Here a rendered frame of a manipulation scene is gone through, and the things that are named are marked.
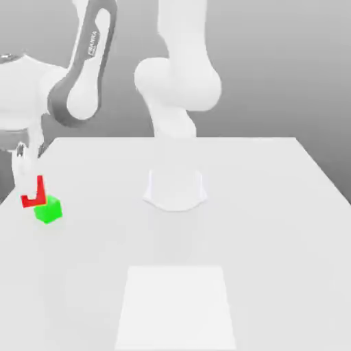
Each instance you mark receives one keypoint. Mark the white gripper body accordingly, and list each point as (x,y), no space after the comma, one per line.
(25,175)

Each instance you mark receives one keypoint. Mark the small green cube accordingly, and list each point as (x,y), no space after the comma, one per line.
(49,211)

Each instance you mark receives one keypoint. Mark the small red cube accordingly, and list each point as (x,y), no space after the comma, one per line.
(40,192)

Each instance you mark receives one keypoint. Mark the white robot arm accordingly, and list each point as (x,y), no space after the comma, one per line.
(178,82)

